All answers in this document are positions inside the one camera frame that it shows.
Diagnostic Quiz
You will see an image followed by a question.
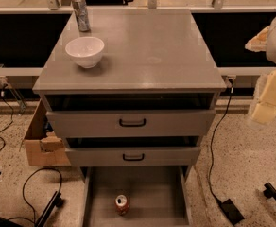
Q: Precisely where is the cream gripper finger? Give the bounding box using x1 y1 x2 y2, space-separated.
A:
245 26 270 52
250 69 276 125

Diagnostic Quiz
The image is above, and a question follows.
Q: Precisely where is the red coke can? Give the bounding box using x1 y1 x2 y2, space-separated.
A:
114 195 129 216

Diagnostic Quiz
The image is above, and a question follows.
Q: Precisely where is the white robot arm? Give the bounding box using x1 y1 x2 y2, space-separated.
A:
245 17 276 126

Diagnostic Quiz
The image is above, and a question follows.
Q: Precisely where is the grey middle drawer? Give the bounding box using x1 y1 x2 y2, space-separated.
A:
65 147 200 166

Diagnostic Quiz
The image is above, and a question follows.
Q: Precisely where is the grey drawer cabinet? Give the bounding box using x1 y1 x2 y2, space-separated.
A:
32 8 227 175

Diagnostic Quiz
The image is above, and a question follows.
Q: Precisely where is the grey open bottom drawer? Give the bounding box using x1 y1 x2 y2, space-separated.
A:
79 166 193 227

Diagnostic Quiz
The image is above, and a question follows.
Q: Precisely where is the grey top drawer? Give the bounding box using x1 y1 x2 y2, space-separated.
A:
46 110 216 138

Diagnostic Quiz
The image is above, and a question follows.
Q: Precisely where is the tall silver drink can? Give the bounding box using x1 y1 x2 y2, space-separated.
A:
71 0 91 32

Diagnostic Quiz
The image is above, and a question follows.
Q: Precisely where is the white ceramic bowl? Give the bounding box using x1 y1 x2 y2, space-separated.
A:
65 37 105 68

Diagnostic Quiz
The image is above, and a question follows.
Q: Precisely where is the brown cardboard box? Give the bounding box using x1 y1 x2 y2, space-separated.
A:
24 101 70 166

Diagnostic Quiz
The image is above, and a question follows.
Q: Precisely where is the black stand leg left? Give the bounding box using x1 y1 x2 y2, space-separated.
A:
35 191 63 227

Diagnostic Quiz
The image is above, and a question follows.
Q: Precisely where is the black thin cable left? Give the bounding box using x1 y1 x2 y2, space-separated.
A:
0 83 15 159

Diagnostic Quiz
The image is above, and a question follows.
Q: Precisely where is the black cable on left floor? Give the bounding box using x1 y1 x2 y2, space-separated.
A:
6 166 63 225

